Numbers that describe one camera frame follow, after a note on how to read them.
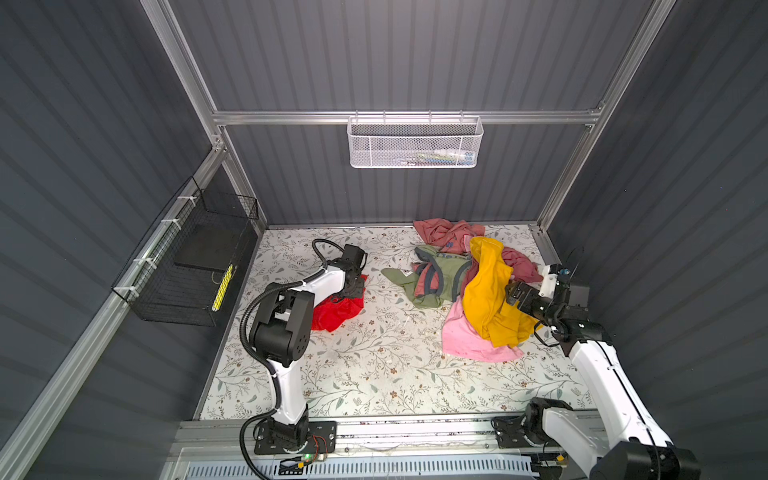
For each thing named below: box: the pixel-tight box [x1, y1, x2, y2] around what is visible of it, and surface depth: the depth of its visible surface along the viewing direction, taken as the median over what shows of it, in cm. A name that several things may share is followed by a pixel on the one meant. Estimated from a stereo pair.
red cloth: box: [312, 274, 368, 332], surface depth 93 cm
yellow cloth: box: [462, 236, 541, 349], surface depth 91 cm
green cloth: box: [381, 245, 471, 308], surface depth 100 cm
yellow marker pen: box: [211, 264, 234, 312], surface depth 71 cm
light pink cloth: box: [442, 296, 525, 363], surface depth 90 cm
